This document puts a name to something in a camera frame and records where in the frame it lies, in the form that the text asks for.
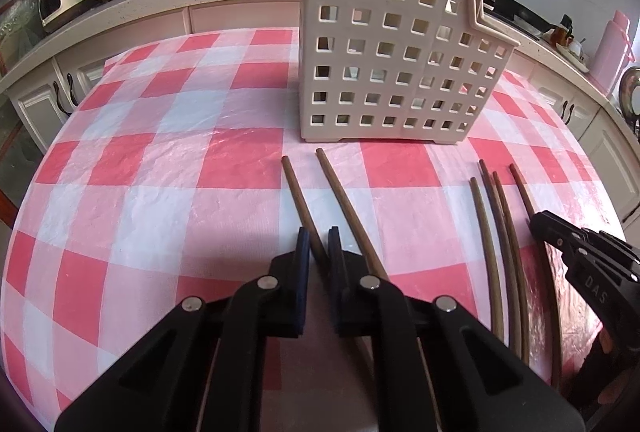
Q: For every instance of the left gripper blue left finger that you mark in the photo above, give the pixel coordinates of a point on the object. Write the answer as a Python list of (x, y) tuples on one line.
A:
[(300, 278)]

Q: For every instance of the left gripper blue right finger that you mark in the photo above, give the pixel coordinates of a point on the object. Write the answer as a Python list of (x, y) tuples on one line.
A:
[(338, 277)]

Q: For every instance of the kitchen countertop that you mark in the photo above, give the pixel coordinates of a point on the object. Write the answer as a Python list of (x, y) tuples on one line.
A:
[(386, 103)]

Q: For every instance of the red white checkered tablecloth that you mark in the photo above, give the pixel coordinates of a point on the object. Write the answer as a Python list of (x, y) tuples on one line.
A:
[(167, 182)]

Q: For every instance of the beige perforated utensil basket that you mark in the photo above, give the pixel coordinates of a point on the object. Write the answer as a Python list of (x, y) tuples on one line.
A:
[(464, 43)]

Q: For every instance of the pink thermos bottle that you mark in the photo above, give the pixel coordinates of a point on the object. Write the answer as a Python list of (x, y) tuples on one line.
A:
[(613, 54)]

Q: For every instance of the small plate with condiments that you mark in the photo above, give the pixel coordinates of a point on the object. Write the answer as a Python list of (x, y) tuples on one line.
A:
[(563, 41)]

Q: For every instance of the black frying pan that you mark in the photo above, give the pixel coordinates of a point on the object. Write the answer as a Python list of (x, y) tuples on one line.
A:
[(518, 16)]

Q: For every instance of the white lower cabinets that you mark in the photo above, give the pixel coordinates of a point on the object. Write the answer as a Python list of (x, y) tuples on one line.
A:
[(47, 83)]

